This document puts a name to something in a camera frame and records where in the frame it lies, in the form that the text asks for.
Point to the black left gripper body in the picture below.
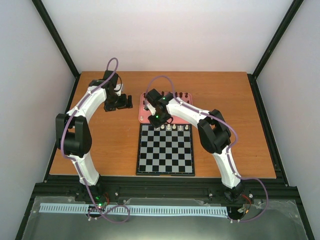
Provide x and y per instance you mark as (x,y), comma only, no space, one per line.
(115,102)

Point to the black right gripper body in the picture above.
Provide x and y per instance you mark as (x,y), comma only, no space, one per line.
(160,119)

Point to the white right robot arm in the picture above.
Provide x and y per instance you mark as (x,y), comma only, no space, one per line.
(213,134)

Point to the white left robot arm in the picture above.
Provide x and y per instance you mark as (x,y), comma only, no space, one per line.
(73,136)

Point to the pink piece tray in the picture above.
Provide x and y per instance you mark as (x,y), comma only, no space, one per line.
(146,114)

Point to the black piece back row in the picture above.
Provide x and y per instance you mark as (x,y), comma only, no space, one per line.
(186,96)

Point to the black and grey chessboard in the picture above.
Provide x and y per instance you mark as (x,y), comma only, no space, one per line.
(163,152)

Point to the light blue cable duct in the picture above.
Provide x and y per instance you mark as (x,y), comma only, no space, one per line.
(136,210)

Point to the black aluminium frame rail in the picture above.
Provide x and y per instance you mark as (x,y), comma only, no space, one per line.
(119,188)

